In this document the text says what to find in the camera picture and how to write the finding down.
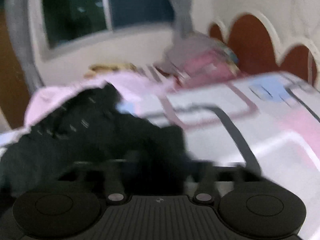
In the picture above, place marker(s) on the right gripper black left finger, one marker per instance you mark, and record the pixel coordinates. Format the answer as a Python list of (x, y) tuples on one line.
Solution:
[(103, 179)]

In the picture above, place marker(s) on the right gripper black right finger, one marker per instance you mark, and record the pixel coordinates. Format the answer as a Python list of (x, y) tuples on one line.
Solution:
[(208, 175)]

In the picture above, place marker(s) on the black padded winter jacket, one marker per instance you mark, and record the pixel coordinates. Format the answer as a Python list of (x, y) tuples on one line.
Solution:
[(89, 128)]

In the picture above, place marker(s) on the light pink blanket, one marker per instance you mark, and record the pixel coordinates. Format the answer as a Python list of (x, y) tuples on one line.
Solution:
[(131, 86)]

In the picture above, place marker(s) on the pink folded cloth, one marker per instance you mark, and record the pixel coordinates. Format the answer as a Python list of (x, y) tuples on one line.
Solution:
[(209, 67)]

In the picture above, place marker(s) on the grey folded cloth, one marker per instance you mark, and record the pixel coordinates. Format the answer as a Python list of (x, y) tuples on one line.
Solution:
[(175, 56)]

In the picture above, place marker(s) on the brown wooden door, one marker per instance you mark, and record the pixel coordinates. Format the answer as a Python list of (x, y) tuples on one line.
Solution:
[(14, 92)]

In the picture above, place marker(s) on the red white scalloped headboard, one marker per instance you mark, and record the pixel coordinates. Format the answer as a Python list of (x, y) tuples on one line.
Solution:
[(253, 45)]

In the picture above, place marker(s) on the grey right curtain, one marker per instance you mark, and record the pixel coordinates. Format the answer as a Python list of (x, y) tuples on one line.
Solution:
[(183, 23)]

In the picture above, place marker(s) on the grey curtain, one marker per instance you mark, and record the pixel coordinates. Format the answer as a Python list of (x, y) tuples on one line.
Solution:
[(17, 16), (183, 23)]

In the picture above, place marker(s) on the grey left curtain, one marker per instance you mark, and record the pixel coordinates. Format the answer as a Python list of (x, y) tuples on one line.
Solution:
[(17, 16)]

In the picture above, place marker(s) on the aluminium frame sliding window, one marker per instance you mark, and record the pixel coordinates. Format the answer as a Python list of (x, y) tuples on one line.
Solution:
[(65, 25)]

